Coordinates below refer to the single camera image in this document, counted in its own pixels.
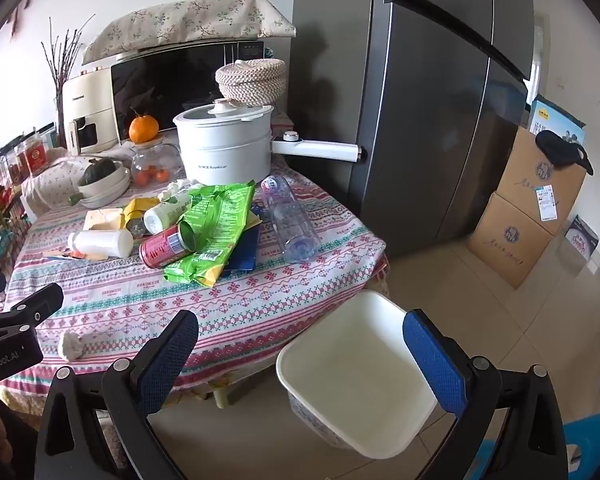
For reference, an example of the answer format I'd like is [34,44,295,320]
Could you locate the cardboard box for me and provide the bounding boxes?
[467,193,553,288]
[496,127,586,235]

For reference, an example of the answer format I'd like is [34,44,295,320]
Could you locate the red drink can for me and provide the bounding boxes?
[138,222,197,269]

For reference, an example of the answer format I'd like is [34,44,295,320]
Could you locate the clear plastic water bottle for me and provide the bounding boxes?
[260,174,320,263]

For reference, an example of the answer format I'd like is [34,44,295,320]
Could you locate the blue plastic stool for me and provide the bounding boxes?
[462,407,600,480]

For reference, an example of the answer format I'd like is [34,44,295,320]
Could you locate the black and cream microwave oven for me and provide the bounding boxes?
[62,40,265,155]

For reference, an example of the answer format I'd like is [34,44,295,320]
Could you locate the orange fruit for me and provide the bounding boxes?
[128,110,159,144]

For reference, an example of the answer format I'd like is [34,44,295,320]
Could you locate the green snack bag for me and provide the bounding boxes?
[163,180,256,287]

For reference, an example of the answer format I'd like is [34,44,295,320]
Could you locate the red jars on shelf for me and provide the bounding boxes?
[0,130,50,185]

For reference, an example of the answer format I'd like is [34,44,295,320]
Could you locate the white patterned cloth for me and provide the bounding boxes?
[21,156,90,219]

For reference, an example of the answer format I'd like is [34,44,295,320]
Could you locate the white bowl with vegetable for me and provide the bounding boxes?
[68,158,131,209]

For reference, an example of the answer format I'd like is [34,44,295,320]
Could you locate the black cap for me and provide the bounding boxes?
[535,130,594,176]

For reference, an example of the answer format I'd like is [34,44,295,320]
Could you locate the upper cardboard box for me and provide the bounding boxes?
[496,127,586,235]

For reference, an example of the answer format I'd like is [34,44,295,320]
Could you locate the glass jar with tomatoes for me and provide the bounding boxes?
[131,134,184,188]

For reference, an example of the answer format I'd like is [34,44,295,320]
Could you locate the white tissue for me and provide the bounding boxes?
[57,332,84,363]

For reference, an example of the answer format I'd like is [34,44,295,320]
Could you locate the vase with dry twigs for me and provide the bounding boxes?
[41,14,94,148]

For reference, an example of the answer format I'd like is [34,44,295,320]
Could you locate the dark blue cookie package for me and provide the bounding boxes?
[221,226,260,278]

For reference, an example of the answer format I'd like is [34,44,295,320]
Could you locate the lower cardboard box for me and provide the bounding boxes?
[467,193,553,288]

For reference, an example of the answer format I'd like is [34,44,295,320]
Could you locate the blue white carton box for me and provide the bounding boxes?
[529,94,585,145]

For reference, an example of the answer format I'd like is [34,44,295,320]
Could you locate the white electric cooking pot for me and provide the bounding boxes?
[173,99,362,185]

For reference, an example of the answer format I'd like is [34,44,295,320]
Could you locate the small box on floor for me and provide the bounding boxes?
[565,214,600,261]

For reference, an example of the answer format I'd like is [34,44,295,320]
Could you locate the white green yogurt bottle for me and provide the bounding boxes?
[143,191,190,234]

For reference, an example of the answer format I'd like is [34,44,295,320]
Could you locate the woven rope basket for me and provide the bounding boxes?
[215,58,287,106]

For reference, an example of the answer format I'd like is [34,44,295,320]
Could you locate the white plastic trash bin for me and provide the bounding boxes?
[276,290,437,460]

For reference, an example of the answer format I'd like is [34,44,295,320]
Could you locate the dark grey refrigerator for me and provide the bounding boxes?
[287,0,533,258]

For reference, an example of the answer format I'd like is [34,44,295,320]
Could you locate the patterned striped tablecloth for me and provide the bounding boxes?
[0,155,389,403]

